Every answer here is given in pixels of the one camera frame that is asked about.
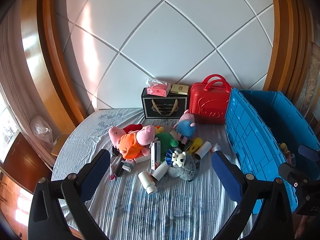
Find striped bedsheet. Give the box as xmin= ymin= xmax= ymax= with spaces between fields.
xmin=51 ymin=109 xmax=263 ymax=240

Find sheer curtain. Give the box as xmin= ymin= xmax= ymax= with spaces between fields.
xmin=0 ymin=12 xmax=33 ymax=133

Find wooden headboard frame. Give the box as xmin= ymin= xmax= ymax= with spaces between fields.
xmin=20 ymin=0 xmax=313 ymax=140

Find wooden nightstand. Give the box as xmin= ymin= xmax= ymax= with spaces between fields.
xmin=51 ymin=134 xmax=70 ymax=157

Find clear plastic bag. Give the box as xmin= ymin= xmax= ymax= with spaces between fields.
xmin=30 ymin=116 xmax=54 ymax=145

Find gold box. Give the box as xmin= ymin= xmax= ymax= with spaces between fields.
xmin=170 ymin=84 xmax=189 ymax=96

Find green plush toy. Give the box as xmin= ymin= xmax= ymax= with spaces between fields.
xmin=154 ymin=132 xmax=179 ymax=162

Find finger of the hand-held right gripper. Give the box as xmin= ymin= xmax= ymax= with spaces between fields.
xmin=298 ymin=145 xmax=320 ymax=163
xmin=279 ymin=163 xmax=309 ymax=188

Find white padded headboard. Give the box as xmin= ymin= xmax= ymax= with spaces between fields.
xmin=54 ymin=0 xmax=275 ymax=110

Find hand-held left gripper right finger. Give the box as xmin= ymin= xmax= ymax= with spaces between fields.
xmin=211 ymin=150 xmax=293 ymax=240

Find pink pig plush red dress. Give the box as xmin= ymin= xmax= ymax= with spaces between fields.
xmin=108 ymin=124 xmax=143 ymax=148

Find small green white carton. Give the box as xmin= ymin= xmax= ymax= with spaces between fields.
xmin=124 ymin=159 xmax=135 ymax=173

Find pink pig plush blue shirt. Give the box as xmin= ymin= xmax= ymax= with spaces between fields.
xmin=174 ymin=110 xmax=197 ymax=144

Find white pill bottle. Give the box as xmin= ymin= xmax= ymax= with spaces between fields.
xmin=138 ymin=171 xmax=158 ymax=195

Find tall white carton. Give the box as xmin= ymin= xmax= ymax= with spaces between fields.
xmin=150 ymin=141 xmax=161 ymax=170

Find red hard-shell suitcase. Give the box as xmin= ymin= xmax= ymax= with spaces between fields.
xmin=189 ymin=74 xmax=232 ymax=124

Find blue plastic storage crate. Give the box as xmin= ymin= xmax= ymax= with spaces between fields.
xmin=224 ymin=88 xmax=320 ymax=214

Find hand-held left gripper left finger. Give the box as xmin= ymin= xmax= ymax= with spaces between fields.
xmin=28 ymin=149 xmax=111 ymax=240

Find patterned wall hanging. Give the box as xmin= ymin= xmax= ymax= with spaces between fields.
xmin=299 ymin=42 xmax=320 ymax=120

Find white cardboard tube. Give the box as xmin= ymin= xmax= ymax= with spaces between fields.
xmin=151 ymin=160 xmax=173 ymax=181
xmin=194 ymin=141 xmax=212 ymax=160

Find wooden cabinet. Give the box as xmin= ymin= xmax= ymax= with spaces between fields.
xmin=0 ymin=132 xmax=53 ymax=230

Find pink tissue pack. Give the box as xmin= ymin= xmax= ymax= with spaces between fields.
xmin=146 ymin=78 xmax=171 ymax=97

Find person's right forearm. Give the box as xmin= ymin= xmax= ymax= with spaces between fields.
xmin=294 ymin=214 xmax=312 ymax=240

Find pink pig plush orange dress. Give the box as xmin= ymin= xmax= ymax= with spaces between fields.
xmin=117 ymin=125 xmax=156 ymax=159

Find black gift box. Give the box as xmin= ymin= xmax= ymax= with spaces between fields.
xmin=141 ymin=87 xmax=188 ymax=119

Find yellow plush toy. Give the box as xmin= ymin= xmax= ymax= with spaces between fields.
xmin=185 ymin=137 xmax=203 ymax=154

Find grey koala plush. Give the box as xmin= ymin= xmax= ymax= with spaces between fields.
xmin=167 ymin=150 xmax=197 ymax=182

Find small black item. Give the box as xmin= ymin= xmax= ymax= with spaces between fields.
xmin=114 ymin=160 xmax=125 ymax=177

